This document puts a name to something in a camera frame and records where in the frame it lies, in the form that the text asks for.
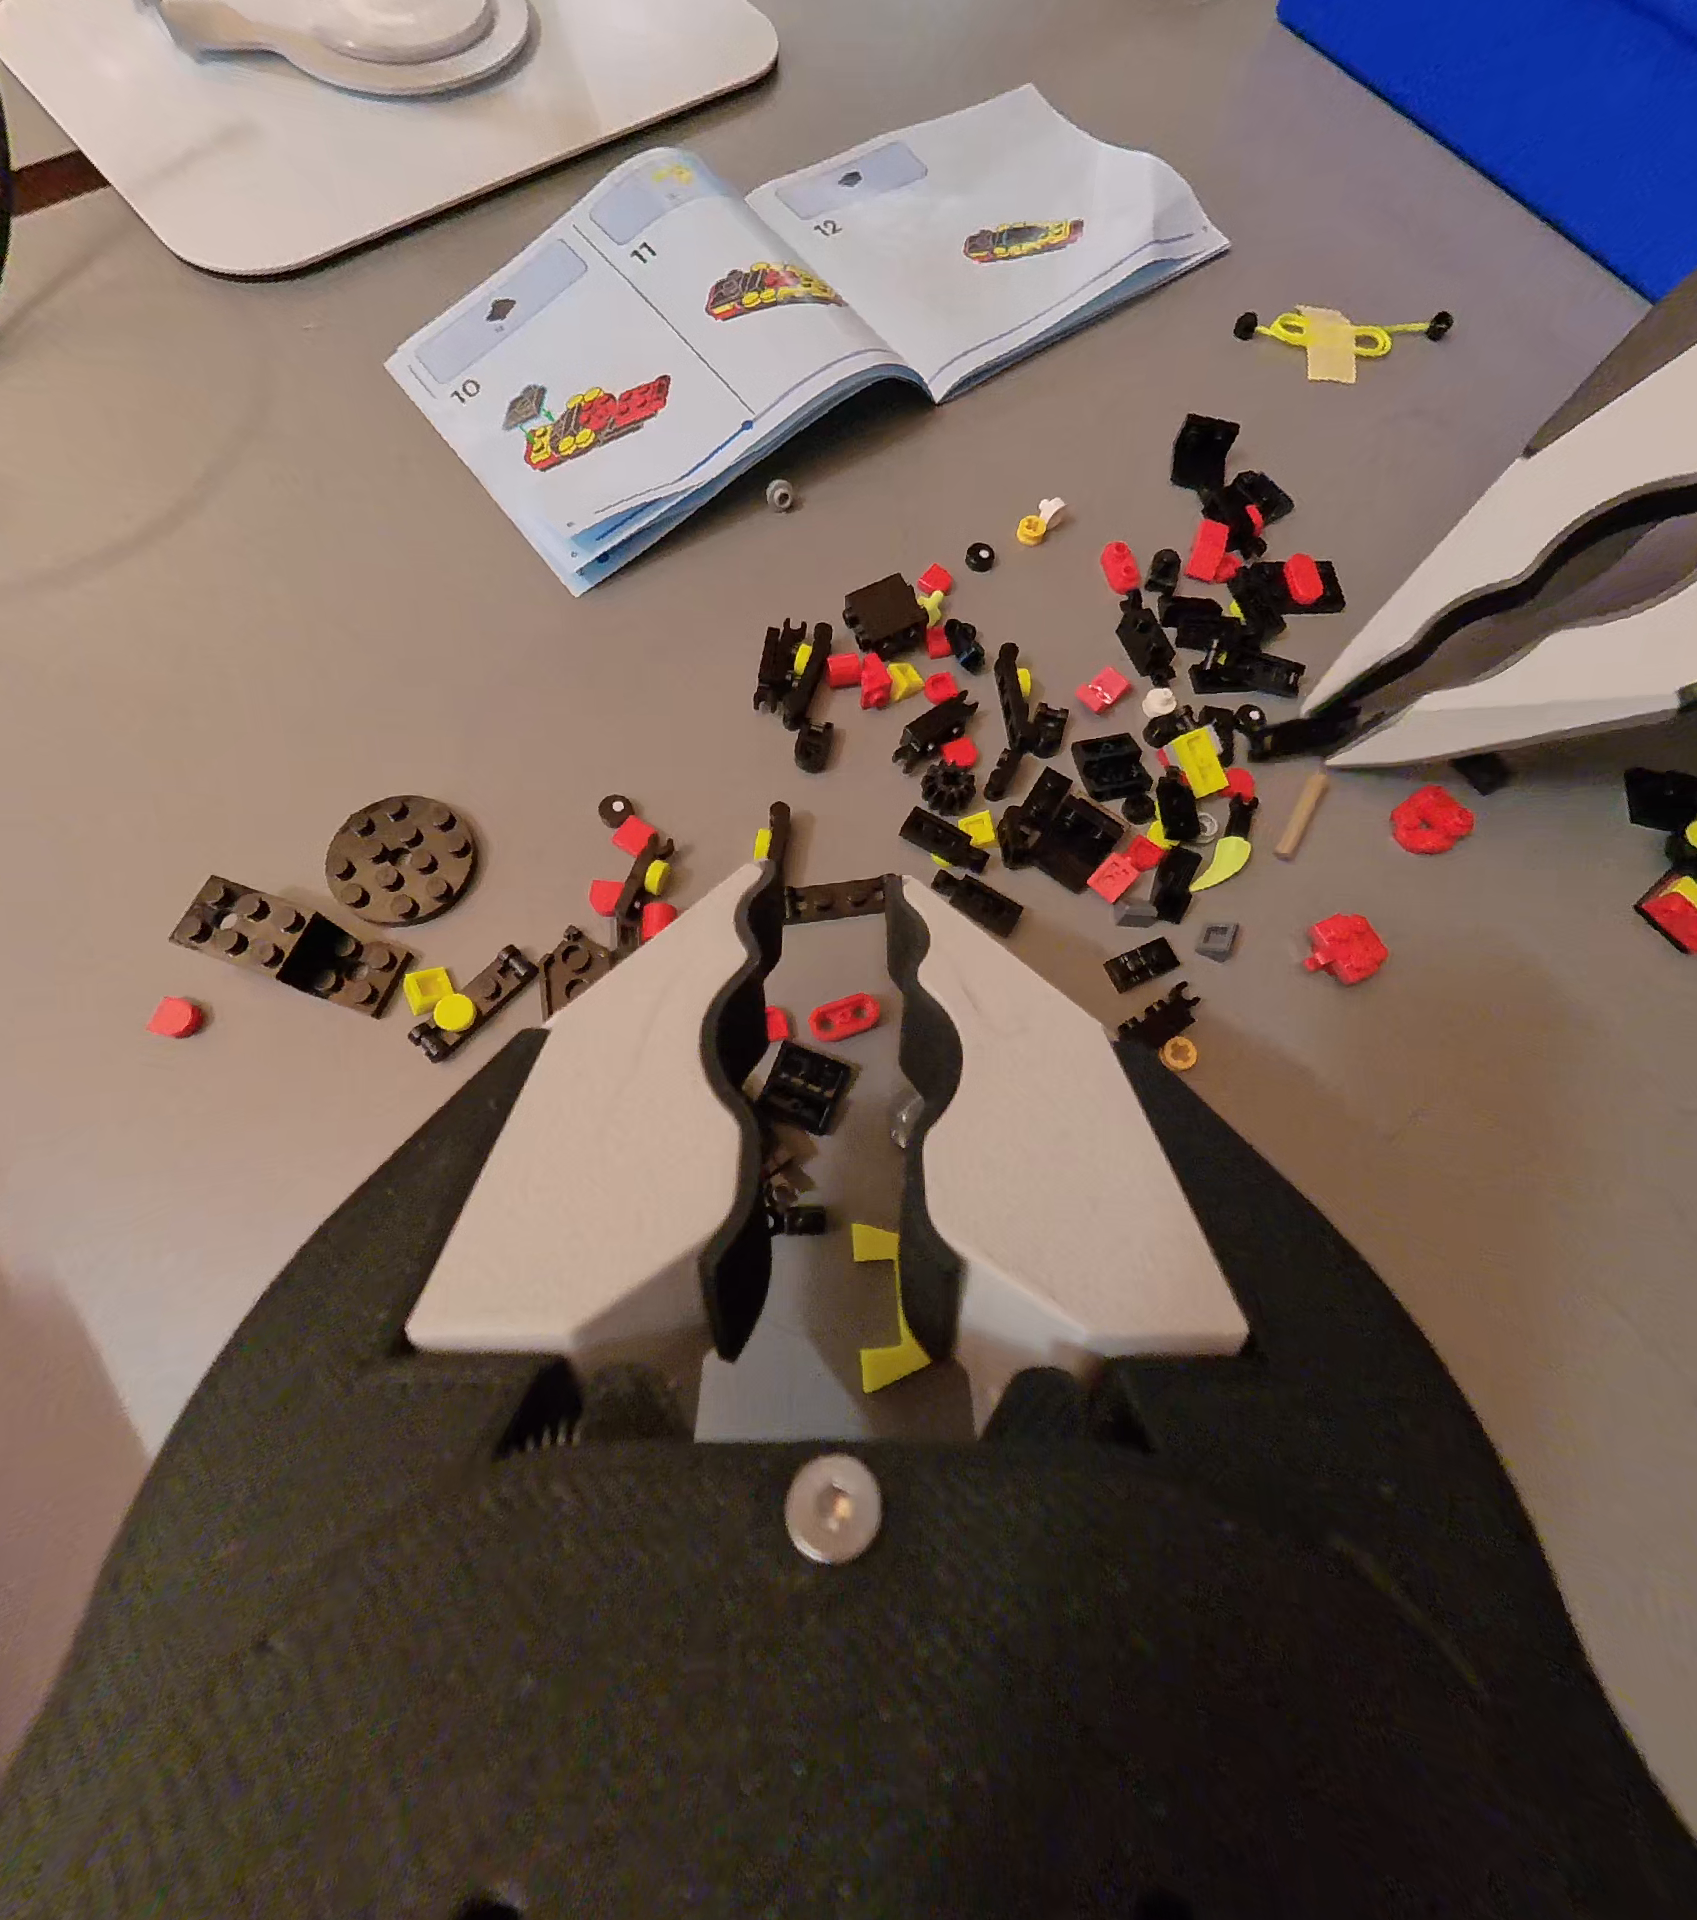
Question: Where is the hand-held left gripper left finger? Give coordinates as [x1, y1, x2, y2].
[401, 863, 786, 1442]

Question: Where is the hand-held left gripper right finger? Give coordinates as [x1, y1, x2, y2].
[884, 874, 1252, 1442]

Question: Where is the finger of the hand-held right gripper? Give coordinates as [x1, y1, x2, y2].
[1324, 502, 1697, 772]
[1302, 285, 1697, 715]

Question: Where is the pile of lego pieces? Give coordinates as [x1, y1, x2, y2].
[401, 413, 1367, 1399]

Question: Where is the lego instruction booklet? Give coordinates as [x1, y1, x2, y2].
[385, 83, 1232, 601]

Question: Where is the blue storage bin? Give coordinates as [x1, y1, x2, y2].
[1274, 0, 1697, 302]

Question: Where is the red chunky round brick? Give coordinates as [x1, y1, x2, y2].
[1300, 912, 1390, 990]

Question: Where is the black round studded plate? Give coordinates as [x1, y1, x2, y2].
[324, 794, 483, 926]

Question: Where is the black rectangular studded plate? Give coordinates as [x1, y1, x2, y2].
[167, 874, 416, 1021]

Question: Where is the white display stand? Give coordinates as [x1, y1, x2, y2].
[0, 0, 778, 281]

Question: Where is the yellow string with tape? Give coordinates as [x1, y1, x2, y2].
[1232, 304, 1456, 387]

